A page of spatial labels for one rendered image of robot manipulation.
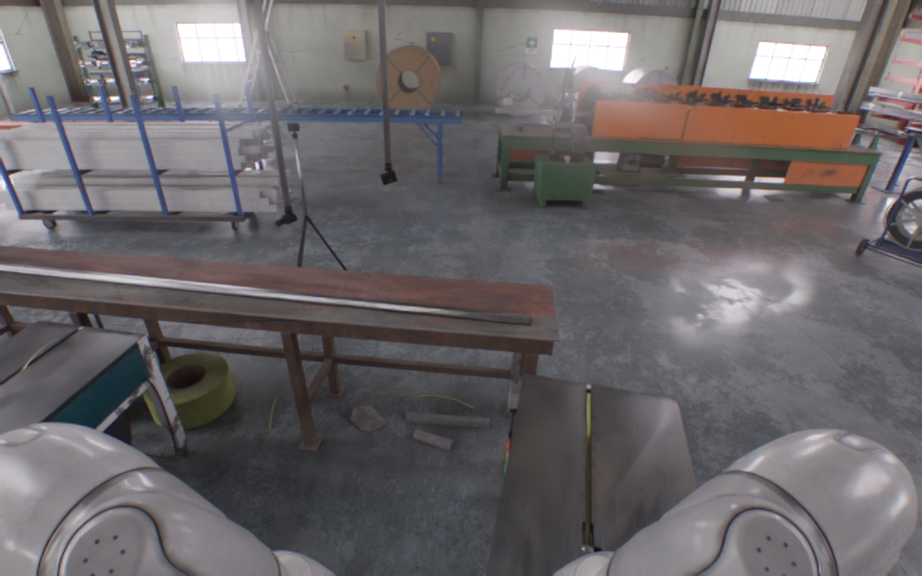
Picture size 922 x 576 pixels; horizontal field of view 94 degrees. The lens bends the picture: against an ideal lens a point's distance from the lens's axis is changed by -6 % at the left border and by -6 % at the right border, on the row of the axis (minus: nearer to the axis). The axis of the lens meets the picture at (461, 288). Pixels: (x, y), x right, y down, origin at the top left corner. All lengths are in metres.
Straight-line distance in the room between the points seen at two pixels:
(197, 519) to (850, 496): 0.55
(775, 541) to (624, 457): 1.19
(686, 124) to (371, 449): 5.56
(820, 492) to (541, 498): 1.00
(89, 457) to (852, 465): 0.70
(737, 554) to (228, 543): 0.40
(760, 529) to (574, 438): 1.21
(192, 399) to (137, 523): 2.37
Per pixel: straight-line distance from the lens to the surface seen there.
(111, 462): 0.53
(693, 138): 6.81
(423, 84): 11.64
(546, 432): 1.60
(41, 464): 0.55
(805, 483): 0.53
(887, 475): 0.60
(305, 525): 2.31
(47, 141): 5.98
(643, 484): 1.55
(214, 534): 0.46
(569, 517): 1.42
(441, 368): 2.54
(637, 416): 1.75
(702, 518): 0.44
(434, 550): 2.18
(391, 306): 2.02
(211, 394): 2.80
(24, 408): 2.18
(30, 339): 2.60
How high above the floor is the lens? 1.89
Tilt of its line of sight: 30 degrees down
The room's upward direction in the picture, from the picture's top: 2 degrees clockwise
